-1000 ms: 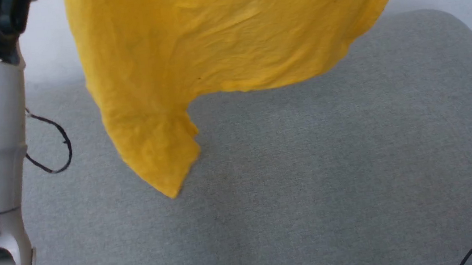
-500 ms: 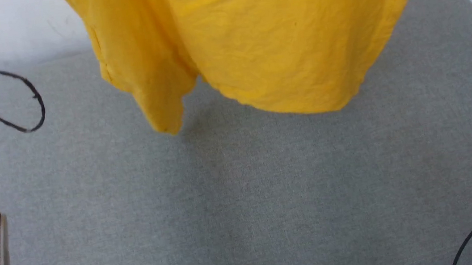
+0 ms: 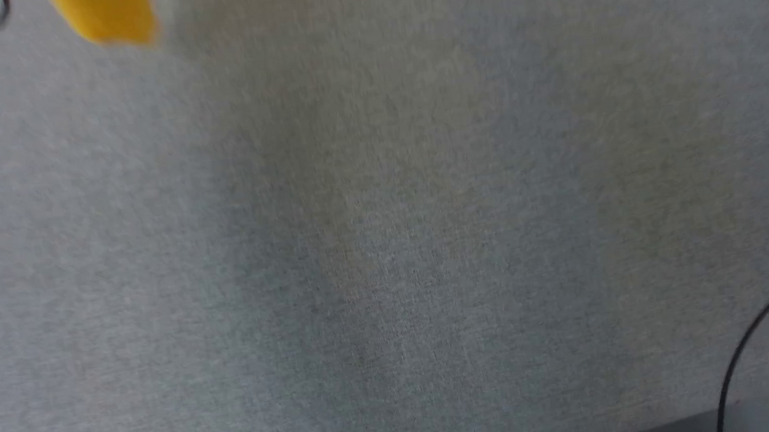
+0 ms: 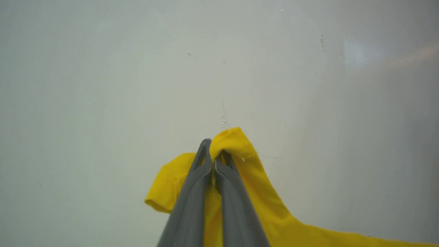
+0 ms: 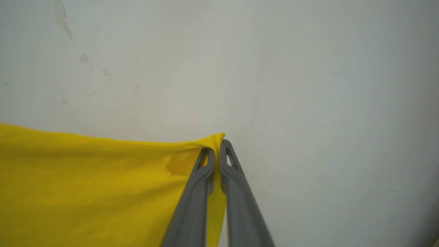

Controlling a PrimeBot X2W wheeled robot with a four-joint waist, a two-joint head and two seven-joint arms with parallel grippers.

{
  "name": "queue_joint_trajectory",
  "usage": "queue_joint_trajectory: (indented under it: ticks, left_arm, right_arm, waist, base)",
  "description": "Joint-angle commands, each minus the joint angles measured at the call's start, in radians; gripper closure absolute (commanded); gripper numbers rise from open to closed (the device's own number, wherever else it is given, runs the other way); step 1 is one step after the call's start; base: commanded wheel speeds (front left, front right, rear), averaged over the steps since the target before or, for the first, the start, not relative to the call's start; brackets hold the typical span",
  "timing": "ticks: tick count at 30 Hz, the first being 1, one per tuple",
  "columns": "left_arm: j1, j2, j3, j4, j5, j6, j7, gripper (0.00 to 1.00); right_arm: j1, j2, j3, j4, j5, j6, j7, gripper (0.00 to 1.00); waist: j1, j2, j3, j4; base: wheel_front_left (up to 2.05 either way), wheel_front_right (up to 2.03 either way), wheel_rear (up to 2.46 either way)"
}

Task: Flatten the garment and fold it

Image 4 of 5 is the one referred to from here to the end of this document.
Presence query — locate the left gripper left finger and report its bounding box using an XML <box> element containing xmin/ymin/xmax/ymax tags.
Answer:
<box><xmin>157</xmin><ymin>138</ymin><xmax>213</xmax><ymax>247</ymax></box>

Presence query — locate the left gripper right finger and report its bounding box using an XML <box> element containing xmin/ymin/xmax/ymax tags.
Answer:
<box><xmin>214</xmin><ymin>150</ymin><xmax>271</xmax><ymax>247</ymax></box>

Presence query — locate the yellow printed T-shirt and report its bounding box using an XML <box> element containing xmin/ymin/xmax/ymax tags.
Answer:
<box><xmin>144</xmin><ymin>127</ymin><xmax>439</xmax><ymax>247</ymax></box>

